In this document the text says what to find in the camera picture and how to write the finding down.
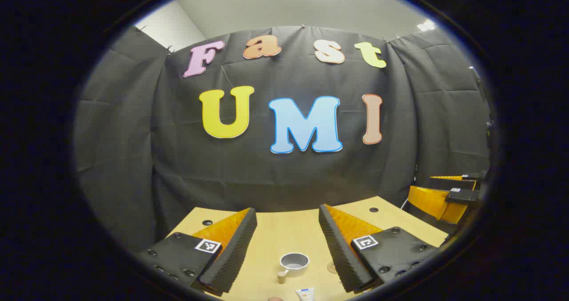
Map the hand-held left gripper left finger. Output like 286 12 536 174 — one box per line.
136 207 258 297

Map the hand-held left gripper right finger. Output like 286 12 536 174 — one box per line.
318 204 441 293

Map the white cup with wooden handle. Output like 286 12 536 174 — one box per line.
276 253 310 285

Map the light wooden desktop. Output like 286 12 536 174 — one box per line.
167 196 449 301

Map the black backdrop cloth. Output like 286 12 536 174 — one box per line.
73 25 492 253

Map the dark equipment stand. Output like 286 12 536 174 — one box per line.
470 65 489 104

